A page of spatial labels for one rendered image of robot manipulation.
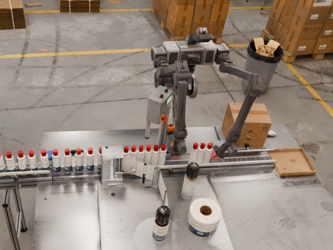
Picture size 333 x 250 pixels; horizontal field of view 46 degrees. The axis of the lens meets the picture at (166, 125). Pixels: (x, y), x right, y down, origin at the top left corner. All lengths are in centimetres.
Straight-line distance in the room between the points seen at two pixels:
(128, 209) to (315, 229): 127
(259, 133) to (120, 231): 134
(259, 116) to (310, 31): 320
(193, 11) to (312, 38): 180
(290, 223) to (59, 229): 153
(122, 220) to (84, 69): 316
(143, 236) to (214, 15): 422
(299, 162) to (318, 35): 331
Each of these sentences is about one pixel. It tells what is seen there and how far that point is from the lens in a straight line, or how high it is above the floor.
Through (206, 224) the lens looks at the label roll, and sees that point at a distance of 246.
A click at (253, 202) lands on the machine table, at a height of 83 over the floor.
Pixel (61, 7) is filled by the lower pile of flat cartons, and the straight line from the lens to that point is 681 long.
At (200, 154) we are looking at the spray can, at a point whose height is 100.
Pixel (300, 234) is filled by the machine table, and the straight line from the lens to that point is 287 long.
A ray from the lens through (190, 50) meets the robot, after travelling 299.
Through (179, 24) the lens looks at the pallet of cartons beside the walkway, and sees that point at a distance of 596.
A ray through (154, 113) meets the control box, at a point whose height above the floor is 137.
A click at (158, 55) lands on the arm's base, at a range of 290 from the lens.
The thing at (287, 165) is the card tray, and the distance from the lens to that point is 327.
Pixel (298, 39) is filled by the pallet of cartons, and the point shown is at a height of 40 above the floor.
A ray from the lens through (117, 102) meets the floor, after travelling 485.
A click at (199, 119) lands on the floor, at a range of 476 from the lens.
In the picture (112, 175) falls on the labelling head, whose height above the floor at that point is 94.
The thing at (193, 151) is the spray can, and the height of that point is 103.
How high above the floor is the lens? 299
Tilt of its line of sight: 41 degrees down
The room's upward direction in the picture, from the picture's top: 9 degrees clockwise
